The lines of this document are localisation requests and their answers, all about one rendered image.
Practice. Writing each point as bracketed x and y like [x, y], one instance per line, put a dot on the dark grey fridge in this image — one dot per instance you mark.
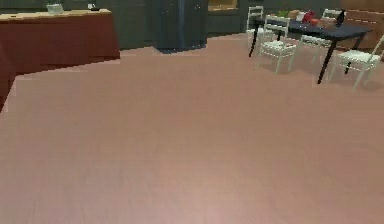
[181, 23]

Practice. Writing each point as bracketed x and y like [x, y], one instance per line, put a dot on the dark grey cupboard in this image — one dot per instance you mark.
[226, 21]

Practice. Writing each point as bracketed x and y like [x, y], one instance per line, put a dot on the white wooden chair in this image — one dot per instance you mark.
[255, 13]
[313, 40]
[278, 46]
[358, 60]

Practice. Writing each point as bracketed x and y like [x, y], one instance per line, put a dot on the green leafy vegetable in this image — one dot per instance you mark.
[283, 13]

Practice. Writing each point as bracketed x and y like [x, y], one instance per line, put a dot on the small white cup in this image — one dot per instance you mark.
[90, 6]

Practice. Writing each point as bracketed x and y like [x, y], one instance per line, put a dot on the red kettle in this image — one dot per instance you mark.
[308, 17]

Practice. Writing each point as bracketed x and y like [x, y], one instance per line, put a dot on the red apple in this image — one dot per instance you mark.
[314, 22]

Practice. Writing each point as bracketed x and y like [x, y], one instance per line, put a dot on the red-brown kitchen counter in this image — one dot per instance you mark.
[56, 40]

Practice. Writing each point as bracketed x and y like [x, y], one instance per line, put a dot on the black dining table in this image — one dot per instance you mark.
[333, 32]

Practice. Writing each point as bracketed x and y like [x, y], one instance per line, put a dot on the pale glass container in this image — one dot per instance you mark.
[55, 8]

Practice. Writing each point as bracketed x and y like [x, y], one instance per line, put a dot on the black bottle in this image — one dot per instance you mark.
[340, 18]

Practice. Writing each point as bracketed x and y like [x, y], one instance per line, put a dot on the brown wooden cabinet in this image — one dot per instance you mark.
[370, 21]

